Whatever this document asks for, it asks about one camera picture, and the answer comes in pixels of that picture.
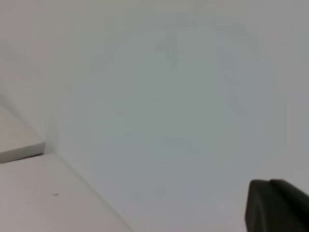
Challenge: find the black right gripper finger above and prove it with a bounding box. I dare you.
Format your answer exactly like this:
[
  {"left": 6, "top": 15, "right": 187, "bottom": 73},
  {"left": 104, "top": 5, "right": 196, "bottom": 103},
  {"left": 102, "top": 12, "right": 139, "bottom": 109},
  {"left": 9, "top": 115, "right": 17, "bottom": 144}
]
[{"left": 245, "top": 179, "right": 309, "bottom": 232}]

